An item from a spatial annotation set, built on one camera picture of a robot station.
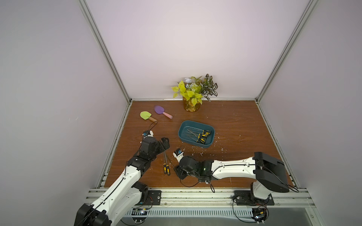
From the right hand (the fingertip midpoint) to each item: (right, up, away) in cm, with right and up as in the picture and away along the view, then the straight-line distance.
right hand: (174, 166), depth 77 cm
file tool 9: (+15, +15, +19) cm, 29 cm away
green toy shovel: (-26, +28, +34) cm, 51 cm away
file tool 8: (+14, +14, +18) cm, 27 cm away
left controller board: (-18, -24, -5) cm, 30 cm away
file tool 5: (+21, +14, +18) cm, 31 cm away
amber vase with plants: (+12, +47, +23) cm, 53 cm away
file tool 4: (+17, +11, +16) cm, 26 cm away
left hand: (-6, +13, +6) cm, 16 cm away
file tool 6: (+18, +12, +16) cm, 27 cm away
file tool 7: (+14, +11, +17) cm, 24 cm away
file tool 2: (-5, -3, +7) cm, 9 cm away
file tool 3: (+20, +17, +21) cm, 33 cm away
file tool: (-7, -2, +7) cm, 10 cm away
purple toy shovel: (-15, +32, +36) cm, 51 cm away
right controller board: (+44, -21, -8) cm, 49 cm away
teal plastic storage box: (+6, +22, +22) cm, 32 cm away
